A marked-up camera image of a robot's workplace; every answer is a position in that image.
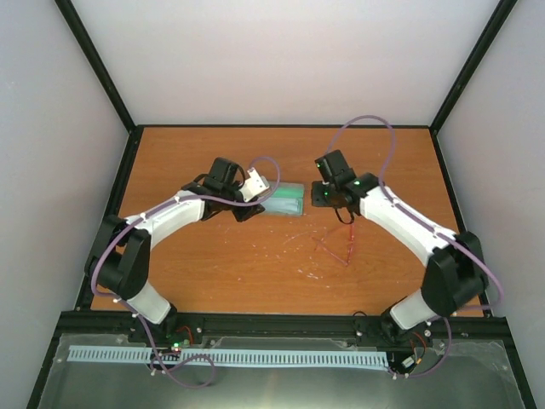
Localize grey glasses case green lining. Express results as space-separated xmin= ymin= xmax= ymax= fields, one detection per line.
xmin=262 ymin=182 xmax=305 ymax=216

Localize light blue cleaning cloth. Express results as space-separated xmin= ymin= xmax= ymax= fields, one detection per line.
xmin=262 ymin=197 xmax=302 ymax=216

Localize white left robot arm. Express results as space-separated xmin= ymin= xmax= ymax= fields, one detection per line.
xmin=84 ymin=158 xmax=270 ymax=343

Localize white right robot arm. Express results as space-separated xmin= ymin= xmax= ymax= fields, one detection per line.
xmin=311 ymin=150 xmax=489 ymax=343

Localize pink transparent sunglasses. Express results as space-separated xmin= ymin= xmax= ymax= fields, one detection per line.
xmin=313 ymin=225 xmax=355 ymax=268

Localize grey metal front plate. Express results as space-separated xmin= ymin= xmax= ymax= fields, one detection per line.
xmin=39 ymin=335 xmax=523 ymax=408

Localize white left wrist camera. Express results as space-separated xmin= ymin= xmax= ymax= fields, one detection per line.
xmin=239 ymin=168 xmax=270 ymax=203

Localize black aluminium frame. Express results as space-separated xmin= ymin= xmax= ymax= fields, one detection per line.
xmin=27 ymin=1 xmax=536 ymax=408

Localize light blue slotted cable duct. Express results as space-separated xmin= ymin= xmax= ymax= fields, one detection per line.
xmin=66 ymin=345 xmax=388 ymax=371

